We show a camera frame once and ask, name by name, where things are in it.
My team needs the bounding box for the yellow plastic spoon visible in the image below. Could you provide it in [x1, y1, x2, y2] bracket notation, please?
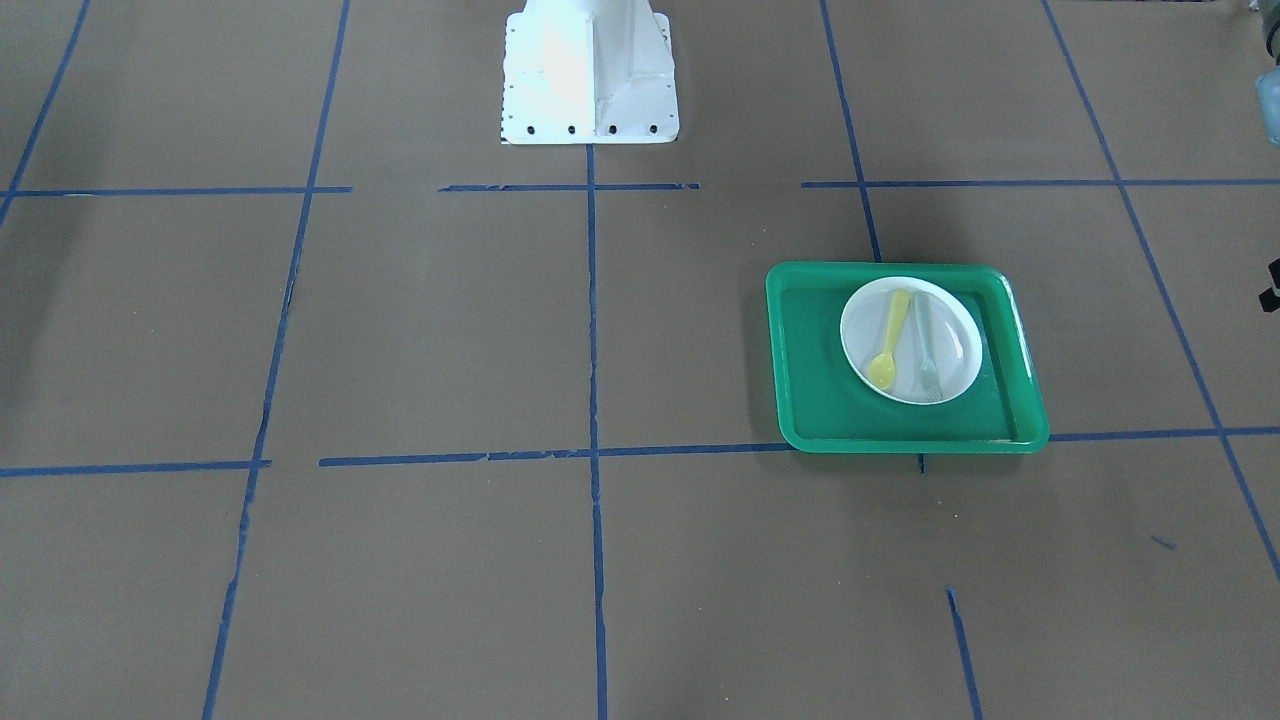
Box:
[867, 290, 911, 393]

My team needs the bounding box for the green plastic tray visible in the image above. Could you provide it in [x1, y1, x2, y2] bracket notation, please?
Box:
[765, 261, 1050, 454]

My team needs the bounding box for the white round plate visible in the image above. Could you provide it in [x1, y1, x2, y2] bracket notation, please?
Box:
[838, 275, 984, 406]

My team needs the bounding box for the grey equipment at edge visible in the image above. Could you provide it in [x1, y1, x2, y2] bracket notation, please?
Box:
[1248, 1, 1279, 149]

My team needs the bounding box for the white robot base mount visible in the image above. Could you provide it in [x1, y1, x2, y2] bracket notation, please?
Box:
[500, 1, 681, 146]

